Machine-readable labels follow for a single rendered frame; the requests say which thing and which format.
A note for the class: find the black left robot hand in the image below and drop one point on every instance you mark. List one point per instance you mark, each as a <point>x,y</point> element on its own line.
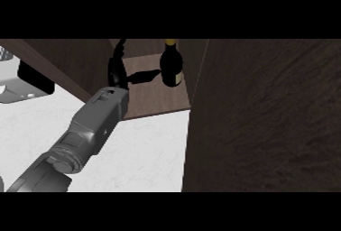
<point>117,70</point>

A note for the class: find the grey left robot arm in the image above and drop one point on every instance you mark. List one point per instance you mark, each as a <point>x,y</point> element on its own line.
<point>90,126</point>

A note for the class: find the dark wooden cabinet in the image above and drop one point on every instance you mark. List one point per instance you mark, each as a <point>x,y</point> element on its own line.
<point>151,96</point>

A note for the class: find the dark wine bottle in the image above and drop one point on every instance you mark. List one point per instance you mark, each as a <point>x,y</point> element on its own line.
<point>171,64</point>

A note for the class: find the dark wooden cabinet door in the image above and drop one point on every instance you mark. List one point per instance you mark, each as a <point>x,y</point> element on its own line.
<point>266,120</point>

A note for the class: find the grey and black appliance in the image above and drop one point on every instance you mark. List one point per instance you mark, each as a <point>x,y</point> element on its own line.
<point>24,81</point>

